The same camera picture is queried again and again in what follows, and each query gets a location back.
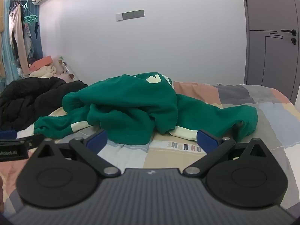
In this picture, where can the green peg hanger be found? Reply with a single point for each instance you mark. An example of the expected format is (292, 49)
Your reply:
(30, 18)

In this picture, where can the pile of cream soft things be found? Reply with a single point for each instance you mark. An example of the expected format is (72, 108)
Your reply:
(46, 71)

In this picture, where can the grey wall panel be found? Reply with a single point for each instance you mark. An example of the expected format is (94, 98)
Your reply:
(133, 14)

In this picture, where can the patchwork bed sheet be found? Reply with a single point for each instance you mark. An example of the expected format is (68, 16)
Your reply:
(269, 112)

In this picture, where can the black door lock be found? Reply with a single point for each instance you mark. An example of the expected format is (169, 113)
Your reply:
(293, 41)

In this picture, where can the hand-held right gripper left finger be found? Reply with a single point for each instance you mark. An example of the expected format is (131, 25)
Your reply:
(98, 139)

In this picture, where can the grey door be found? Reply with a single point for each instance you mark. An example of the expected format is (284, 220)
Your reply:
(269, 58)

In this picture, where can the green zip hoodie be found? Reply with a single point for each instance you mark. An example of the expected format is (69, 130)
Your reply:
(131, 103)

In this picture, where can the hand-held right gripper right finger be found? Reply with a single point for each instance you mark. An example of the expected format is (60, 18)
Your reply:
(206, 140)

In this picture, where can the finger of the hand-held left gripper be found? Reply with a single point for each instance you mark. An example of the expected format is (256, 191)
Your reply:
(8, 134)

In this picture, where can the white wall switch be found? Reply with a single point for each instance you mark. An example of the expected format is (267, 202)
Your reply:
(119, 16)

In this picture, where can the dark blue curtain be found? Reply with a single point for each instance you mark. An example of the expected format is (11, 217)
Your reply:
(38, 44)

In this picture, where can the black padded jacket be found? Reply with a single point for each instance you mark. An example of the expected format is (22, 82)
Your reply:
(28, 98)

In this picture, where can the pink box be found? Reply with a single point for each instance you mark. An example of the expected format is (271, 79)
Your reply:
(41, 63)

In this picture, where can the hanging clothes on rack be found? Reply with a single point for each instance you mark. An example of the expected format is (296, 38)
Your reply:
(7, 58)

